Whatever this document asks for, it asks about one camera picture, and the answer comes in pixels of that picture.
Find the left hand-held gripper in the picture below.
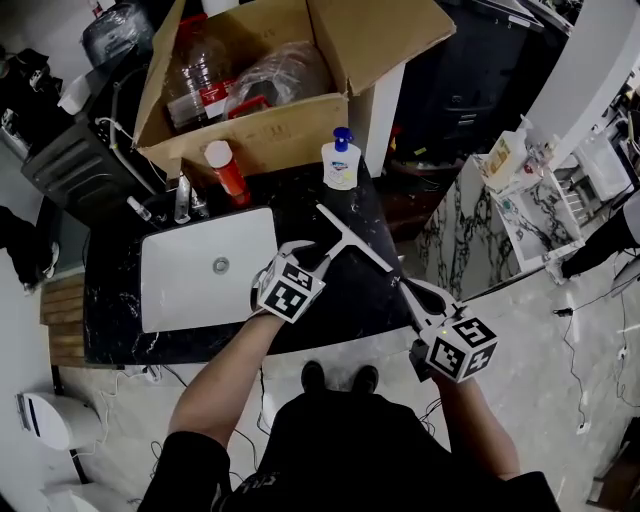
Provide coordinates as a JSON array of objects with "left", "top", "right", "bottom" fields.
[{"left": 252, "top": 239, "right": 335, "bottom": 325}]

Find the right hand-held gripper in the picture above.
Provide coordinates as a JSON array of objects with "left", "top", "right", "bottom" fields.
[{"left": 397, "top": 277, "right": 500, "bottom": 384}]

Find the white squeegee with green handle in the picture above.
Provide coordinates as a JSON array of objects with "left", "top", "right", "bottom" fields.
[{"left": 315, "top": 203, "right": 395, "bottom": 274}]

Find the person's right forearm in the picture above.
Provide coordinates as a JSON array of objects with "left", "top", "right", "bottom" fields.
[{"left": 432, "top": 372, "right": 521, "bottom": 481}]

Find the person's left forearm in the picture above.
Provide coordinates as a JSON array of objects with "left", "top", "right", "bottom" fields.
[{"left": 167, "top": 312, "right": 286, "bottom": 449}]

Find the black marble table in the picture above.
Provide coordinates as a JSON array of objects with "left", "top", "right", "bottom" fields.
[{"left": 82, "top": 154, "right": 416, "bottom": 366}]

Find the white marble veined cabinet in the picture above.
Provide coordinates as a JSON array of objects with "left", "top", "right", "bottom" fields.
[{"left": 417, "top": 152, "right": 586, "bottom": 301}]

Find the white soap bottle blue pump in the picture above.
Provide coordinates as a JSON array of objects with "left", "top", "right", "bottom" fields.
[{"left": 321, "top": 127, "right": 360, "bottom": 191}]

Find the person's black right shoe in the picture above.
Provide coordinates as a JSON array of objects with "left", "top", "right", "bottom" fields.
[{"left": 352, "top": 364, "right": 380, "bottom": 394}]

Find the person's black shoe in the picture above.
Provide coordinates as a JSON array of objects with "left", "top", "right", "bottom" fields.
[
  {"left": 352, "top": 364, "right": 380, "bottom": 394},
  {"left": 300, "top": 360, "right": 326, "bottom": 396}
]

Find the red spray can white cap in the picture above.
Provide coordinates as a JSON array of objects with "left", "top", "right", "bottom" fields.
[{"left": 203, "top": 139, "right": 251, "bottom": 207}]

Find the white rectangular sink basin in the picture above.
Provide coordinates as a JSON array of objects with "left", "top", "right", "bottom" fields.
[{"left": 139, "top": 206, "right": 279, "bottom": 335}]

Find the open cardboard box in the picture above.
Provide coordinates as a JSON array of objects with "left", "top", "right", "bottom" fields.
[{"left": 132, "top": 0, "right": 457, "bottom": 176}]

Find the person's black left shoe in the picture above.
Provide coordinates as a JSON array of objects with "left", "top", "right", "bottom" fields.
[{"left": 300, "top": 360, "right": 326, "bottom": 396}]

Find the chrome faucet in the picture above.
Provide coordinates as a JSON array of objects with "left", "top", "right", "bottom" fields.
[{"left": 173, "top": 172, "right": 210, "bottom": 225}]

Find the pale yellow pump bottle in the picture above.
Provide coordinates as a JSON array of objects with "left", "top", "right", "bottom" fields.
[{"left": 487, "top": 114, "right": 531, "bottom": 194}]

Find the person's black clothing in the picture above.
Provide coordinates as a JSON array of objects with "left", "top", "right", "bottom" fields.
[{"left": 137, "top": 392, "right": 561, "bottom": 512}]

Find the clear plastic bag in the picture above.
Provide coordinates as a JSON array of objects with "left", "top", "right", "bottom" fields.
[{"left": 222, "top": 39, "right": 336, "bottom": 121}]

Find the small clear pump bottle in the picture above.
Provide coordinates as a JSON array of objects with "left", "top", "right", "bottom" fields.
[{"left": 524, "top": 127, "right": 559, "bottom": 176}]

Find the large clear plastic bottle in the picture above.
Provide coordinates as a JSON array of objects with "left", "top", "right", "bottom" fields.
[{"left": 164, "top": 13, "right": 241, "bottom": 134}]

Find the white sink on metal stand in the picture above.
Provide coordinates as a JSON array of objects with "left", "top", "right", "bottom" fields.
[{"left": 572, "top": 132, "right": 632, "bottom": 201}]

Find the black ribbed cabinet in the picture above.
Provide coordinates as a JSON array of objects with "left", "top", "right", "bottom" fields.
[{"left": 20, "top": 64, "right": 166, "bottom": 211}]

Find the wooden step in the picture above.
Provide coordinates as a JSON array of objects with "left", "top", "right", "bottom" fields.
[{"left": 39, "top": 272, "right": 86, "bottom": 369}]

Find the small white container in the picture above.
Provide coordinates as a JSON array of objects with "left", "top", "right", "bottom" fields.
[{"left": 57, "top": 73, "right": 91, "bottom": 115}]

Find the plastic-wrapped water jug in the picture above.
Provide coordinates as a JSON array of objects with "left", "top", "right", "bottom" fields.
[{"left": 82, "top": 2, "right": 154, "bottom": 69}]

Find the white curved appliance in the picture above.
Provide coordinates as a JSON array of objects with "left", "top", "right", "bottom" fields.
[{"left": 42, "top": 482, "right": 141, "bottom": 512}]

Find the white hose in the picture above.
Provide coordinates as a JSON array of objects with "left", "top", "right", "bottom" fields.
[{"left": 94, "top": 114, "right": 169, "bottom": 186}]

